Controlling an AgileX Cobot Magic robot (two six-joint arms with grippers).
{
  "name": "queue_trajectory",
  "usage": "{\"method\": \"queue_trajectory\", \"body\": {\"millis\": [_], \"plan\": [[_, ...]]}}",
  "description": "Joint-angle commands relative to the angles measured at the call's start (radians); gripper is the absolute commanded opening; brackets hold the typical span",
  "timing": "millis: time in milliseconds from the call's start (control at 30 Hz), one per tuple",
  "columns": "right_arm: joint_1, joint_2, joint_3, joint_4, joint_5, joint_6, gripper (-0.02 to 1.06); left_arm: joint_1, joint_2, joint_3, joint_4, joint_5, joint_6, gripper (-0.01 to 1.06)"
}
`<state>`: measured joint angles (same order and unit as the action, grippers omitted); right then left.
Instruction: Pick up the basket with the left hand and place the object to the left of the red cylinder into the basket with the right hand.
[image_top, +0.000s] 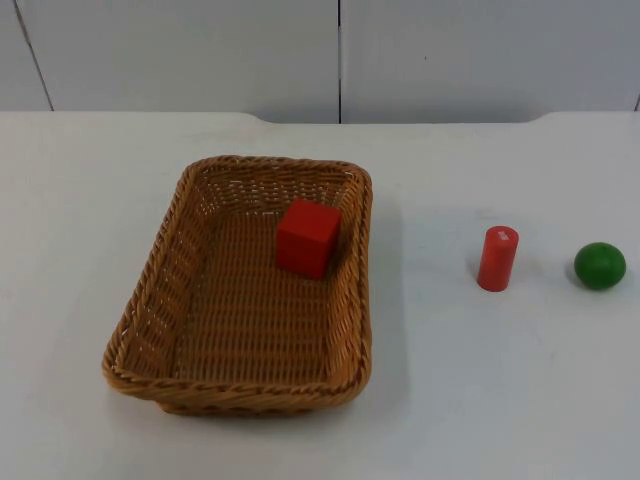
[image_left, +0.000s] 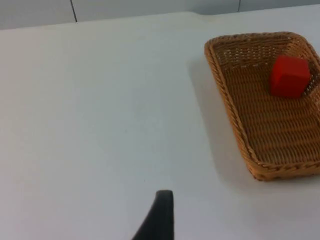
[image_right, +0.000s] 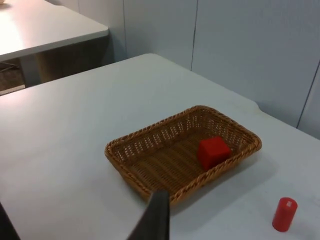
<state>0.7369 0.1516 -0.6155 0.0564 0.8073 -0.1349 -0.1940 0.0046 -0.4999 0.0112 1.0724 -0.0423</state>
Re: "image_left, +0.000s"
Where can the red cube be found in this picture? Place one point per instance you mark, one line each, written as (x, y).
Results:
(288, 76)

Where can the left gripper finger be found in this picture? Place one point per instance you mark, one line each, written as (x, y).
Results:
(160, 220)

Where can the pale brown wicker basket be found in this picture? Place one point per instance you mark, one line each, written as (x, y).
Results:
(270, 130)

